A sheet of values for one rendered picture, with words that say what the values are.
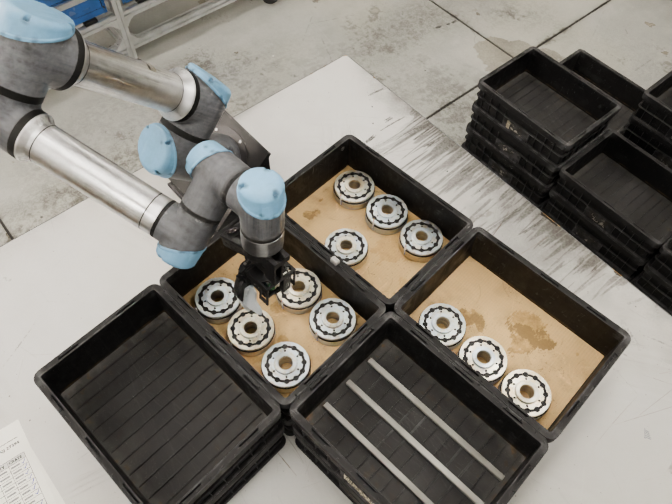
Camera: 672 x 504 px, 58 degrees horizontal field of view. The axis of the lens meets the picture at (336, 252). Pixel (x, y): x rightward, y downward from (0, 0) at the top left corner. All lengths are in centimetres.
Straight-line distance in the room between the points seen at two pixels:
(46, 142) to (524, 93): 174
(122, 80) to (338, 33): 220
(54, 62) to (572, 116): 176
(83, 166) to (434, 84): 224
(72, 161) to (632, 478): 129
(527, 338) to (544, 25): 242
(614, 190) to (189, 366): 161
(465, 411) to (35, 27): 105
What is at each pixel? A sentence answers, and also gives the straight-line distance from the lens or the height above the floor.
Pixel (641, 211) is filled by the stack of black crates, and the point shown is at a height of 38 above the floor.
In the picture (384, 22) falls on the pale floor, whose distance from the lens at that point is 343.
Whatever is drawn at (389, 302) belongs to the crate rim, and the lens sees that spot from 128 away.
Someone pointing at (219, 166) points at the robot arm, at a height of 130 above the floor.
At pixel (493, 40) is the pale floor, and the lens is 342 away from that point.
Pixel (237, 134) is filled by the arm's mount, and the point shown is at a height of 92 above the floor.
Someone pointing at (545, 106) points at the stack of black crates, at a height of 49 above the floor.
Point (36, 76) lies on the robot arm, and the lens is 116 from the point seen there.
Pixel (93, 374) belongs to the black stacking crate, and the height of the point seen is 83.
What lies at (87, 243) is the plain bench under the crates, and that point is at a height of 70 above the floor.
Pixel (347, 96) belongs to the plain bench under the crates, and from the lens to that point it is 198.
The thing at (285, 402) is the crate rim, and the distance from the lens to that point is 119.
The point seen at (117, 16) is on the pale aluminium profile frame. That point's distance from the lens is 310.
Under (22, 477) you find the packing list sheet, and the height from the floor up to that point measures 70.
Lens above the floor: 206
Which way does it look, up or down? 58 degrees down
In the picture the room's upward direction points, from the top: 1 degrees clockwise
